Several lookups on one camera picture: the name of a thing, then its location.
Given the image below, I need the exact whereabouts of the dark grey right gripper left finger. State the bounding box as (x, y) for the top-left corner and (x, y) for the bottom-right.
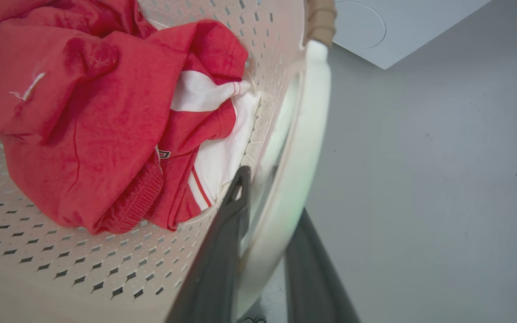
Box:
(165, 166), (252, 323)

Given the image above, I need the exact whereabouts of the red sweatshirt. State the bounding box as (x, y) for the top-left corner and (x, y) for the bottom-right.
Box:
(0, 0), (165, 235)

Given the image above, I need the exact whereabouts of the red and white shirt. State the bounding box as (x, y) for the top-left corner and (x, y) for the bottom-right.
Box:
(144, 19), (261, 231)

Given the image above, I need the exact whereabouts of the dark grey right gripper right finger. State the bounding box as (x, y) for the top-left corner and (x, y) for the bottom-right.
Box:
(284, 208), (361, 323)

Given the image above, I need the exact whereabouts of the beige basket handle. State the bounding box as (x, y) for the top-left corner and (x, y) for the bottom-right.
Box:
(303, 0), (337, 49)

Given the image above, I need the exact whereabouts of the white perforated plastic laundry basket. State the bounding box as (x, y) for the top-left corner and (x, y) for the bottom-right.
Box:
(0, 0), (332, 323)

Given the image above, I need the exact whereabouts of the white floor panel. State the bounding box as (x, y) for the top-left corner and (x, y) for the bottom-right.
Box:
(333, 0), (492, 70)

